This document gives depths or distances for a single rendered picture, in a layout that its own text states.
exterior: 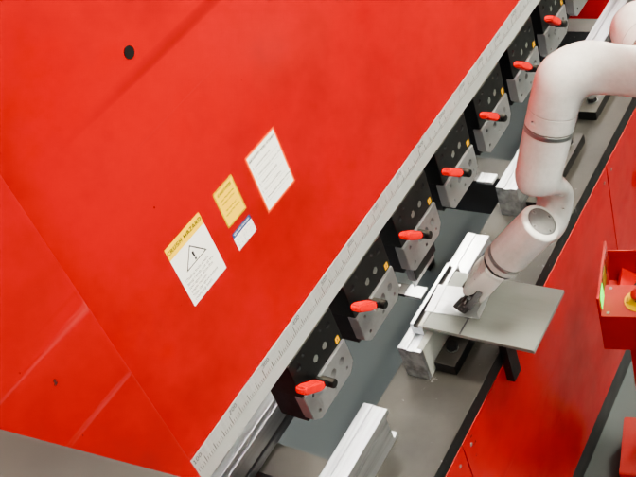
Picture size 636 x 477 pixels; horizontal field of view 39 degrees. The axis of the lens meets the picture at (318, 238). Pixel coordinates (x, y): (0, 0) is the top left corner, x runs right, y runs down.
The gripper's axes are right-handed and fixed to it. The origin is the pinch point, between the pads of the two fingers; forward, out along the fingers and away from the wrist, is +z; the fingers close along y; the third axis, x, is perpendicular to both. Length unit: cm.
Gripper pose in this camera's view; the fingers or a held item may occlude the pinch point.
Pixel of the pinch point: (467, 295)
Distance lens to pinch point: 205.2
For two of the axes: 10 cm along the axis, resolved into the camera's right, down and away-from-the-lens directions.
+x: 8.5, 5.3, 0.2
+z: -3.3, 5.1, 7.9
